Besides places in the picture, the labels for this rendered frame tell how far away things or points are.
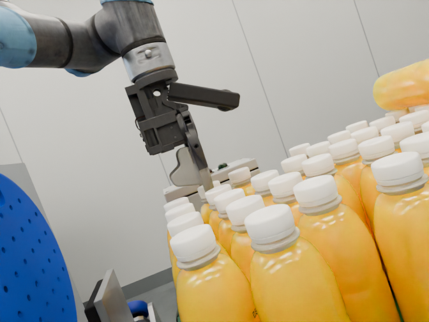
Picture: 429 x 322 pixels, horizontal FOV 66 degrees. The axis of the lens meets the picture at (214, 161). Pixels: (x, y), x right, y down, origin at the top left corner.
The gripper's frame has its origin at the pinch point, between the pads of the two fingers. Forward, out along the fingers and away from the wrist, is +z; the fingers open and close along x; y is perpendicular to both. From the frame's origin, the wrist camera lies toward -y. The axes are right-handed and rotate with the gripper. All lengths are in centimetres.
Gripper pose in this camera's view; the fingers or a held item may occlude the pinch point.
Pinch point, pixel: (209, 189)
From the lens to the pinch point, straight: 55.6
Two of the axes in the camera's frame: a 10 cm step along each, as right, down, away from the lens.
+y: -9.2, 3.5, -1.6
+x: 1.8, 0.1, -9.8
